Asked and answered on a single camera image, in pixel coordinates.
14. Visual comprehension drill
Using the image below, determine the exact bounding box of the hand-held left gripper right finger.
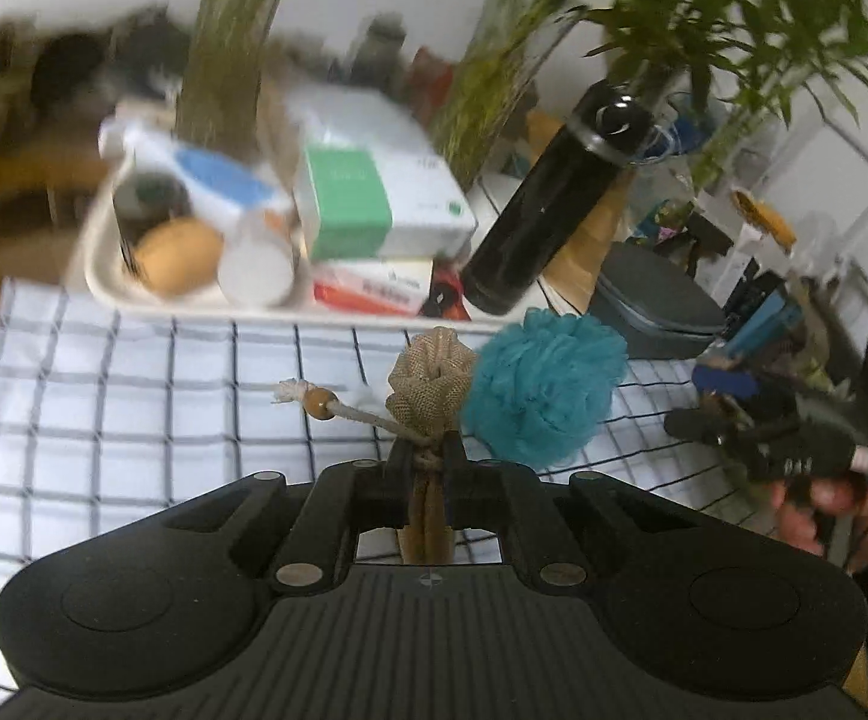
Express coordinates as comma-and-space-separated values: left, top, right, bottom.
441, 435, 699, 592

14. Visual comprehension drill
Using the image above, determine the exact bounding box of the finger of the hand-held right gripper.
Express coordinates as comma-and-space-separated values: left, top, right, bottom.
692, 292, 810, 400
662, 403, 776, 460

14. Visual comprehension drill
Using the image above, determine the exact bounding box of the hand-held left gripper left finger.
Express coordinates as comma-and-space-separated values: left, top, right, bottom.
156, 439, 424, 593

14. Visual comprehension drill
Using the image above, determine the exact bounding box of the burlap drawstring pouch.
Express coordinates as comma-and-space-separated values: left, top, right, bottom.
275, 326, 477, 565

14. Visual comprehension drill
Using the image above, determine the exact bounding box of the teal bath loofah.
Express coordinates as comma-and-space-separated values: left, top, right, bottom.
462, 307, 631, 467

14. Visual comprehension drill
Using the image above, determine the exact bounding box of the person's right hand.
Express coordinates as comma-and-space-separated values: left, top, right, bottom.
771, 469, 868, 577

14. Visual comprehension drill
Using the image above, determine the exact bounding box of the yellow cloth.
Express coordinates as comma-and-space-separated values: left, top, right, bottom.
732, 190, 789, 246

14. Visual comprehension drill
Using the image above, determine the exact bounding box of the grey zip case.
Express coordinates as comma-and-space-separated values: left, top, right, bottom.
590, 240, 732, 361

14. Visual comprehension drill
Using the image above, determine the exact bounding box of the colourful printed plastic bag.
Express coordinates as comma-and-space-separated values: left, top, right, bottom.
639, 195, 694, 245

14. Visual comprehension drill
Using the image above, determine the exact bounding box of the tall glass vase with bamboo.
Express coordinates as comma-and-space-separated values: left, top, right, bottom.
584, 0, 868, 242

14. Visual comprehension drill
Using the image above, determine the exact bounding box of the red white box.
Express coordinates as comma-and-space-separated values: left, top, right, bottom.
314, 259, 435, 317

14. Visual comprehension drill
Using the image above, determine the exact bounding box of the black thermos bottle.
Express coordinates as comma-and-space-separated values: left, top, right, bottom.
462, 79, 657, 317

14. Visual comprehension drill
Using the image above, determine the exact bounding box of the white lid jar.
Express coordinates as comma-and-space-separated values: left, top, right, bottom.
216, 206, 299, 309

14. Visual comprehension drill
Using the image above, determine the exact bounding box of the black white checkered tablecloth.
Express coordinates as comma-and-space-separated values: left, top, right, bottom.
0, 277, 787, 713

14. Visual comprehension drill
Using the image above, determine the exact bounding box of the green white box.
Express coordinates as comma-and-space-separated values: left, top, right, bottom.
295, 144, 479, 264

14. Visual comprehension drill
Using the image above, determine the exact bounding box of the tan egg-shaped sponge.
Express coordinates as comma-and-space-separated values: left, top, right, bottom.
136, 216, 226, 298

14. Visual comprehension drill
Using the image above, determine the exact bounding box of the blue white tube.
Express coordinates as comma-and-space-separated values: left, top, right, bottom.
98, 118, 295, 225

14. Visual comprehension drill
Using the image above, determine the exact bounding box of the white tray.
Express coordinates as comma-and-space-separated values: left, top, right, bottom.
81, 157, 547, 328

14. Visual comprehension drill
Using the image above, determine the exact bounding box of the fluted glass vase with bamboo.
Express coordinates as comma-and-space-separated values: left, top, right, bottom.
430, 0, 630, 193

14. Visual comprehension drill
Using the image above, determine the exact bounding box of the white plastic pack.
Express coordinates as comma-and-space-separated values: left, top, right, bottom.
284, 82, 442, 166

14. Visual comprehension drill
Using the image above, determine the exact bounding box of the red packet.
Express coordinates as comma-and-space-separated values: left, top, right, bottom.
407, 49, 454, 114

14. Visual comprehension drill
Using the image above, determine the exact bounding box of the black round cap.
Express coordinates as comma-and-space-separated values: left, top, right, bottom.
29, 30, 106, 115

